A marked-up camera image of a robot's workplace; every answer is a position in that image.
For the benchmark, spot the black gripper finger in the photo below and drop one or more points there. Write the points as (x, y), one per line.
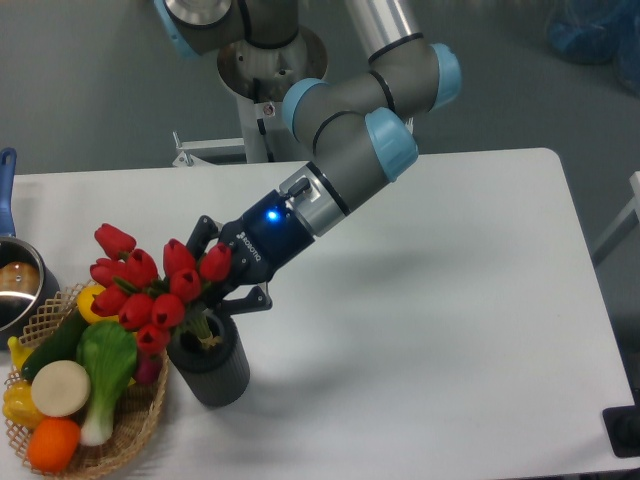
(258, 299)
(205, 230)

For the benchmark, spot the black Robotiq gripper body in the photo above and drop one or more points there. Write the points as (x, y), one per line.
(262, 240)

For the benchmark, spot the red tulip bouquet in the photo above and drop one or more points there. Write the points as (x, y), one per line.
(151, 304)

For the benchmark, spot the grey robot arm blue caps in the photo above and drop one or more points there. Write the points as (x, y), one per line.
(406, 75)

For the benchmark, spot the dark grey ribbed vase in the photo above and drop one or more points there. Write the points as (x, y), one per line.
(217, 375)

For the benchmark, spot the purple red radish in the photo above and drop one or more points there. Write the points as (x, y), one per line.
(148, 368)

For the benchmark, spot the yellow squash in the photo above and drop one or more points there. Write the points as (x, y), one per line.
(84, 302)

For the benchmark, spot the green bok choy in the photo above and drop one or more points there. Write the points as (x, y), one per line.
(108, 353)

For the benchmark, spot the woven wicker basket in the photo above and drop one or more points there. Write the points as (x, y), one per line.
(136, 416)

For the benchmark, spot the dark green cucumber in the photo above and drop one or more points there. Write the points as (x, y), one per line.
(61, 344)

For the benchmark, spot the beige round bun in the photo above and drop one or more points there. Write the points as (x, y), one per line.
(61, 388)

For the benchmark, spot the orange fruit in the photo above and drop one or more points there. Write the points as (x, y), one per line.
(53, 444)

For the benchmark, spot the yellow bell pepper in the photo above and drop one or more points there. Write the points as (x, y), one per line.
(19, 407)

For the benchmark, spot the blue plastic bag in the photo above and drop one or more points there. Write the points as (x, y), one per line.
(598, 32)

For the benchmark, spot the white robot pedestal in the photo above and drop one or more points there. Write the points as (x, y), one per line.
(259, 79)

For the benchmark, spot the blue handled saucepan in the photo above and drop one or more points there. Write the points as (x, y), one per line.
(26, 281)

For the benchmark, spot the white frame at right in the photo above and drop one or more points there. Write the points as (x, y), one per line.
(620, 227)

